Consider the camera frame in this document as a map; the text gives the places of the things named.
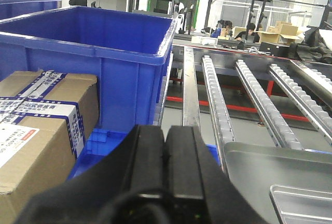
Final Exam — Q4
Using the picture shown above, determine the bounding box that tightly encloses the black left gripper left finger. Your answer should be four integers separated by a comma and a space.
121, 125, 164, 194

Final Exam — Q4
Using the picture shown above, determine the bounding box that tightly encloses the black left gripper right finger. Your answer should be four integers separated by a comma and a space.
165, 126, 205, 200

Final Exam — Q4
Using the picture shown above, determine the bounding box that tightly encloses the silver metal tray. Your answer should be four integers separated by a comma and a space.
270, 185, 331, 223
223, 142, 331, 223

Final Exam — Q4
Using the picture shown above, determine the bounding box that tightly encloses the taped cardboard box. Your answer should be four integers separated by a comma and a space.
1, 71, 99, 223

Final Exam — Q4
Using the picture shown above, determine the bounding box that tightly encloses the low blue plastic bin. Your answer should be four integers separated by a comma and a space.
67, 128, 221, 180

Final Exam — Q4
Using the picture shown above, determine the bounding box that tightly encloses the large blue plastic crate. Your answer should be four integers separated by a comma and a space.
1, 6, 176, 132

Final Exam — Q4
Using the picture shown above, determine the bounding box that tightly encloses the seated person in black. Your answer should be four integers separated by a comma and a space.
235, 23, 260, 43

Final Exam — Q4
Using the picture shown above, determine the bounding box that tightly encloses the far blue plastic crate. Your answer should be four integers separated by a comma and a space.
0, 0, 61, 20

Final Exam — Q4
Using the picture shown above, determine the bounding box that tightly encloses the roller rail track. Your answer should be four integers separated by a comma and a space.
201, 55, 236, 144
235, 60, 304, 150
269, 63, 331, 146

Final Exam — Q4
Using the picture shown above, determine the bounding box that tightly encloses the flat steel rail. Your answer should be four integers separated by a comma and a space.
182, 46, 200, 130

